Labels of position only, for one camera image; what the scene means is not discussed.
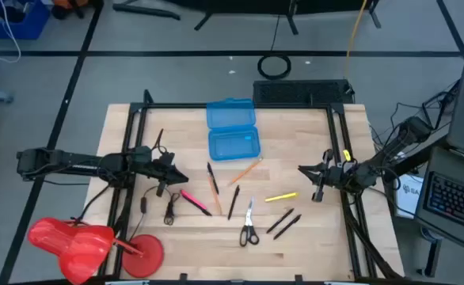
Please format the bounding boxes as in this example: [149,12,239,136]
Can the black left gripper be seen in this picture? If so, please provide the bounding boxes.
[135,146,189,198]

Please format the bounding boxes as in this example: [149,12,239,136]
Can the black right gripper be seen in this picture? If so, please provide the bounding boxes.
[298,149,362,203]

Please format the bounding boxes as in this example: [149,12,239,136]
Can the pink and black highlighter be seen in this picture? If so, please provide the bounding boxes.
[180,188,213,218]

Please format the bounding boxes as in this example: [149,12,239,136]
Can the yellow highlighter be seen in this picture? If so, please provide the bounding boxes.
[264,192,299,203]

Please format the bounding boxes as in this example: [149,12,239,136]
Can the orange wooden pencil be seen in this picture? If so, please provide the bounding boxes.
[227,157,264,186]
[207,173,223,217]

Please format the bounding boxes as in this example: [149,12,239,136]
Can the black-handled scissors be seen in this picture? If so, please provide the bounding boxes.
[238,196,261,248]

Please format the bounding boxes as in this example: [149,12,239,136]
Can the blue plastic supply box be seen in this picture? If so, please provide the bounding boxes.
[206,97,262,162]

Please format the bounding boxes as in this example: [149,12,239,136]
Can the white printed box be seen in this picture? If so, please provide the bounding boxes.
[393,173,426,220]

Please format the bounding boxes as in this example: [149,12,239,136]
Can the red desk lamp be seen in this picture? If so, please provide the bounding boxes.
[28,216,165,285]

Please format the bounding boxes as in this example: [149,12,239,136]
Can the grey laptop backlit keyboard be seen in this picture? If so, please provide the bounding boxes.
[413,145,464,257]

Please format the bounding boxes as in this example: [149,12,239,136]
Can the black desk leg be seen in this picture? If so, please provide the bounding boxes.
[416,236,443,278]

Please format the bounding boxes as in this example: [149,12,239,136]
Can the black floor bar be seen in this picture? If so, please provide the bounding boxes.
[112,2,181,21]

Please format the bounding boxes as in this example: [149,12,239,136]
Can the black room divider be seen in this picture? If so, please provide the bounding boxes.
[164,0,382,36]

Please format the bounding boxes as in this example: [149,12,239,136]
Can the orange and black bag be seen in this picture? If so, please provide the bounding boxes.
[51,0,105,20]

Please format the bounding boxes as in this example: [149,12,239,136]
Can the blue plastic bin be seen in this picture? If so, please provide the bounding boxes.
[0,0,51,40]

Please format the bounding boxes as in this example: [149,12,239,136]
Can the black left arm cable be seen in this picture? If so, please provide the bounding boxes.
[152,127,169,156]

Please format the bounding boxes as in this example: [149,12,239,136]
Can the black lamp cable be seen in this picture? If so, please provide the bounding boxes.
[130,184,182,243]

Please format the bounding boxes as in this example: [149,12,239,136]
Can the black aluminium table frame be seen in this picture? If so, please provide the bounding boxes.
[97,89,405,285]

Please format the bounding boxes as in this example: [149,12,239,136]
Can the coiled black cable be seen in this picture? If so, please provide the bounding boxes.
[257,14,292,81]

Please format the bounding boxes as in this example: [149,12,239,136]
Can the yellow cable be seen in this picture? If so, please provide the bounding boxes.
[342,0,370,79]

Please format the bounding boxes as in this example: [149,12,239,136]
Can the black cable bundle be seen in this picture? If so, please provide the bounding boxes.
[370,78,464,159]

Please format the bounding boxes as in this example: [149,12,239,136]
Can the white cable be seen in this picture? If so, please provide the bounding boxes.
[0,0,22,64]

